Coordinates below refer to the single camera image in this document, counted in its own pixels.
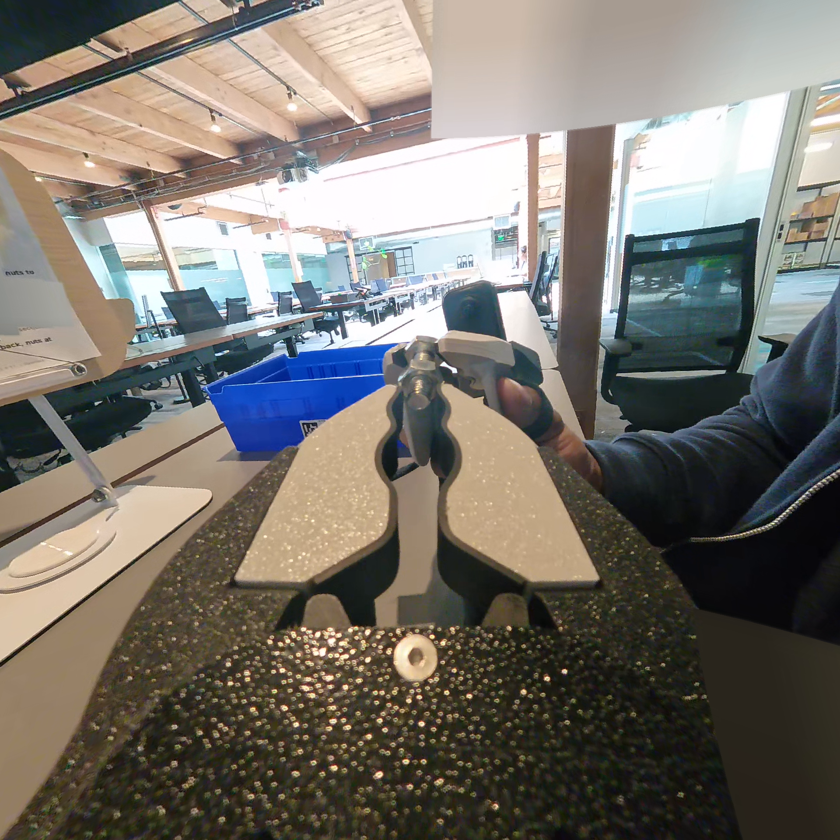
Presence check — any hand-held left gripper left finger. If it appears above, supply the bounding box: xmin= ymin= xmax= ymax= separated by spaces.
xmin=233 ymin=384 xmax=401 ymax=627

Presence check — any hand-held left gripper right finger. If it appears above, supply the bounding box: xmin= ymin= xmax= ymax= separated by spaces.
xmin=436 ymin=387 xmax=602 ymax=627

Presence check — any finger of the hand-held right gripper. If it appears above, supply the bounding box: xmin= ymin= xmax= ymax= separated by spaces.
xmin=382 ymin=338 xmax=434 ymax=465
xmin=437 ymin=330 xmax=515 ymax=411

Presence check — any steel hex bolt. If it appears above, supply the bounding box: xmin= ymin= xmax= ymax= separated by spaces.
xmin=407 ymin=336 xmax=441 ymax=409

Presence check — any blue plastic bin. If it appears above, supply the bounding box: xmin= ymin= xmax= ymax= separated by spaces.
xmin=203 ymin=344 xmax=411 ymax=454

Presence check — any person's right hand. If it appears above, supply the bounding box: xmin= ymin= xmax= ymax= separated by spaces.
xmin=495 ymin=378 xmax=605 ymax=493

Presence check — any black office chair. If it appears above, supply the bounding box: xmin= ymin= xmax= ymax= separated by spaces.
xmin=600 ymin=218 xmax=762 ymax=432

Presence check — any row of office desks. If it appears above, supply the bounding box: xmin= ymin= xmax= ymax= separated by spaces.
xmin=0 ymin=269 xmax=526 ymax=473

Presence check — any grey stand pole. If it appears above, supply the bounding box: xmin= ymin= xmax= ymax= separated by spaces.
xmin=29 ymin=397 xmax=120 ymax=509

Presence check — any person's dark jacket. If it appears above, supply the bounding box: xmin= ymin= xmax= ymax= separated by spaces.
xmin=663 ymin=295 xmax=840 ymax=647

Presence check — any printed instruction sheet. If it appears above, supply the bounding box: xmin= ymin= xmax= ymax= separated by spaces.
xmin=0 ymin=164 xmax=102 ymax=383

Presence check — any metal storage shelf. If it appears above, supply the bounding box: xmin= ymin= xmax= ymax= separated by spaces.
xmin=781 ymin=190 xmax=840 ymax=271

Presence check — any black ceiling panel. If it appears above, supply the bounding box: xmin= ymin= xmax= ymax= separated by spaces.
xmin=0 ymin=0 xmax=179 ymax=76

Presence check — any wooden support post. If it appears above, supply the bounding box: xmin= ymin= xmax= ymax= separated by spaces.
xmin=558 ymin=125 xmax=616 ymax=438

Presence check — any thin wooden post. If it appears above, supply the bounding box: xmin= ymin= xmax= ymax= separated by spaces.
xmin=525 ymin=133 xmax=541 ymax=263

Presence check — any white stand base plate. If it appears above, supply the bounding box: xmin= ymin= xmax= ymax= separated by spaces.
xmin=0 ymin=486 xmax=214 ymax=664

